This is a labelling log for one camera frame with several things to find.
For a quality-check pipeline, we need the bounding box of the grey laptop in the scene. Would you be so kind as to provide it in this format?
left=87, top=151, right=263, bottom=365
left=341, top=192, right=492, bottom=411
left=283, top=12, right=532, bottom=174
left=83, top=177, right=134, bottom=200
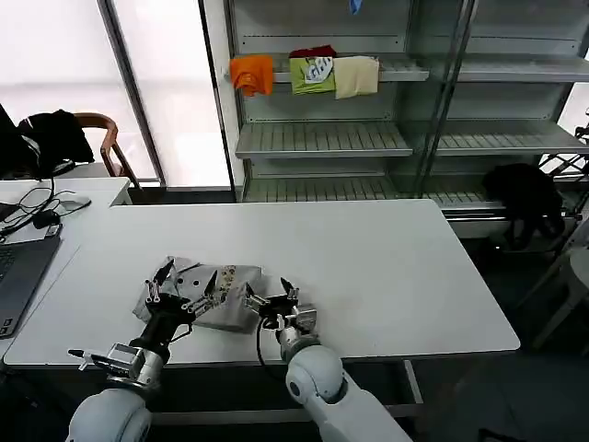
left=0, top=233, right=64, bottom=340

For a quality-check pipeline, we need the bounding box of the black power adapter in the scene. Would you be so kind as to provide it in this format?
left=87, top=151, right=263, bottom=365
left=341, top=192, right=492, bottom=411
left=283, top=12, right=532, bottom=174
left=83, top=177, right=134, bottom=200
left=31, top=209, right=62, bottom=231

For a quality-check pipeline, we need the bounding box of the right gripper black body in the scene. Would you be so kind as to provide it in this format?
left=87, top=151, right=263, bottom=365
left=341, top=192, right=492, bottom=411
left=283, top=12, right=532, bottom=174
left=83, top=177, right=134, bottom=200
left=257, top=295, right=301, bottom=331

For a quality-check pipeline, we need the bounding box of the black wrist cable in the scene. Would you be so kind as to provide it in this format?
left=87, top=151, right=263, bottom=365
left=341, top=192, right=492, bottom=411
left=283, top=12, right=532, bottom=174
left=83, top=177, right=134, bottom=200
left=167, top=320, right=195, bottom=345
left=254, top=315, right=290, bottom=382

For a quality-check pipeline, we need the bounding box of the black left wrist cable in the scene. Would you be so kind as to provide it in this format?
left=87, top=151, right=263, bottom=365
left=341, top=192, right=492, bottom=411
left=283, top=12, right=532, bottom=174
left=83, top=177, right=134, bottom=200
left=167, top=320, right=195, bottom=345

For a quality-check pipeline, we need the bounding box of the grey printed T-shirt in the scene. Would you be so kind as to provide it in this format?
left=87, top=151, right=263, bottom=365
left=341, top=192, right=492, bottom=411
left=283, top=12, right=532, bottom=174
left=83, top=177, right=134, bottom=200
left=132, top=254, right=265, bottom=335

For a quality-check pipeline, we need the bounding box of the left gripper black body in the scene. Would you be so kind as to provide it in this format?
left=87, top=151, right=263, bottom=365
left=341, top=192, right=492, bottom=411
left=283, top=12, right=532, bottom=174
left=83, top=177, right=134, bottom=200
left=130, top=297, right=198, bottom=355

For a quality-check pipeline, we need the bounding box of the brown wooden chair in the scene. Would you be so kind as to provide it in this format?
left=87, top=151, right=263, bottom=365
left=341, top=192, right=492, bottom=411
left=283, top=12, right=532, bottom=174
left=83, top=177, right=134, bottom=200
left=72, top=111, right=142, bottom=191

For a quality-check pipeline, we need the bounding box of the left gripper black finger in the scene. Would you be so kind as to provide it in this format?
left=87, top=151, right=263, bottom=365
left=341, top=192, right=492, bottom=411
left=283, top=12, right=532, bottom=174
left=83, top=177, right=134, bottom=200
left=180, top=270, right=224, bottom=315
left=144, top=258, right=177, bottom=304

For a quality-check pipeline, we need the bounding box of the white computer mouse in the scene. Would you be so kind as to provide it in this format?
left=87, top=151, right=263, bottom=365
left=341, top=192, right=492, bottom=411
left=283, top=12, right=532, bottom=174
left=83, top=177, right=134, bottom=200
left=58, top=193, right=92, bottom=213

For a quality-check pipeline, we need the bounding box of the black bag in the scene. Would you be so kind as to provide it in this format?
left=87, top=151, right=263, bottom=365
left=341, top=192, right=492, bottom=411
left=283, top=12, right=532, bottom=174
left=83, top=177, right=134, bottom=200
left=480, top=162, right=567, bottom=252

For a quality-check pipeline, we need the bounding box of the black monitor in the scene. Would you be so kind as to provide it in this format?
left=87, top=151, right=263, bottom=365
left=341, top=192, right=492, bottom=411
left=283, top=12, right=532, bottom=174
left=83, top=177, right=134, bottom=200
left=0, top=103, right=23, bottom=181

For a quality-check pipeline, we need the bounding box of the grey window frame post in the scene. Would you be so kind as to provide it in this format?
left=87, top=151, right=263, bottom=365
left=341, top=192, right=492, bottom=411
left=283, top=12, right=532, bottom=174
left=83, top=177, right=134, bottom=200
left=96, top=0, right=167, bottom=188

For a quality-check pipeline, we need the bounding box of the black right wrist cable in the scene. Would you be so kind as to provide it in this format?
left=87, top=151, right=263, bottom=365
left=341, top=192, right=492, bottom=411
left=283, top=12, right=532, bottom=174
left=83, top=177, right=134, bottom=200
left=254, top=315, right=290, bottom=382

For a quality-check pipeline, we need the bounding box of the black metal folding stand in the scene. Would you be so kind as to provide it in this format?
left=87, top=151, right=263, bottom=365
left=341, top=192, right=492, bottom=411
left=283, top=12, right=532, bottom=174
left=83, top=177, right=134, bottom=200
left=536, top=104, right=589, bottom=186

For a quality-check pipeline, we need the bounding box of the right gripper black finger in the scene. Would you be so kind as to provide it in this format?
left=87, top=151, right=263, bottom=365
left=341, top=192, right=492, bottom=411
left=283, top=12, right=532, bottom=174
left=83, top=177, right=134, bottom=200
left=280, top=276, right=301, bottom=304
left=243, top=281, right=271, bottom=310

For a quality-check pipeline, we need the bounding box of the grey shelf rack with clothes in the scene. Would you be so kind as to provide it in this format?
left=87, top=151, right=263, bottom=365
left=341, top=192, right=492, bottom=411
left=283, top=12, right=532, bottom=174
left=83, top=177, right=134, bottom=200
left=223, top=0, right=432, bottom=204

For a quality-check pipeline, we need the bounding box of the black desk cable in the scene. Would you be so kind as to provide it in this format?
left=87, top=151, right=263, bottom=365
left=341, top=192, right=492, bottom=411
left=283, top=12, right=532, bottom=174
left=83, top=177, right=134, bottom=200
left=0, top=177, right=64, bottom=238

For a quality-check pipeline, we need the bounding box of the empty grey shelf rack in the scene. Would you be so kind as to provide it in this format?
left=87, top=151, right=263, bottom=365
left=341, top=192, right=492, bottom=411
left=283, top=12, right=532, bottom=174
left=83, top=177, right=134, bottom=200
left=411, top=0, right=589, bottom=220

